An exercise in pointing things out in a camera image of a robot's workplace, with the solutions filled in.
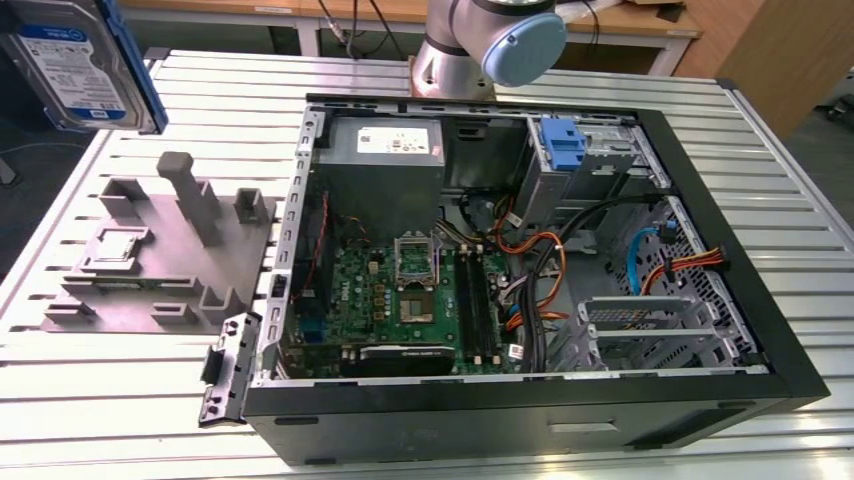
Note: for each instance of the black graphics card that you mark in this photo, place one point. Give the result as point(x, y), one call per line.
point(400, 360)

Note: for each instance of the hard disk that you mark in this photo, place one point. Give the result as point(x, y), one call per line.
point(66, 65)

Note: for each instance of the silver CPU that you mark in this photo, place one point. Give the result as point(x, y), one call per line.
point(115, 248)

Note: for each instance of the silver power supply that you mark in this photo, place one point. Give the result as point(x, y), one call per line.
point(380, 190)

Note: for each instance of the grey parts rack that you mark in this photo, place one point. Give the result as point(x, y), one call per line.
point(167, 260)

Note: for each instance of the silver disk bay cage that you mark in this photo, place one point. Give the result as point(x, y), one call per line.
point(667, 334)

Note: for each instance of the black RAM slot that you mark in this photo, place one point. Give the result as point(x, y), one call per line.
point(488, 300)
point(469, 300)

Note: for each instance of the black PC case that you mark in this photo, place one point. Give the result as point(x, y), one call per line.
point(467, 425)

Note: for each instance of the green motherboard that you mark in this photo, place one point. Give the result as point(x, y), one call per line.
point(363, 270)

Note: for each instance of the green RAM stick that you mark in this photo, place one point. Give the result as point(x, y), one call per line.
point(133, 285)

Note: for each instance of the blue plastic drive latch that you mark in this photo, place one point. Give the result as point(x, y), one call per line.
point(563, 150)

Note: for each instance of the black case fan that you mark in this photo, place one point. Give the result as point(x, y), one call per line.
point(308, 260)

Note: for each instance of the silver optical drive cage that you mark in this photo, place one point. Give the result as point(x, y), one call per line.
point(567, 200)

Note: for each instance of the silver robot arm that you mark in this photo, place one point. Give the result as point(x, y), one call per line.
point(467, 65)

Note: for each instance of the brown wooden cabinet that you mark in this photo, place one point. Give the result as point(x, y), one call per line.
point(767, 50)

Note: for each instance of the brown wooden desk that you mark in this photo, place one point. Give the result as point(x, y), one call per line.
point(220, 5)

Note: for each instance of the CPU socket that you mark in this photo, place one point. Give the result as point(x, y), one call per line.
point(423, 309)

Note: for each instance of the black card retention bracket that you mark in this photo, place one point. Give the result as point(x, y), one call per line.
point(229, 360)

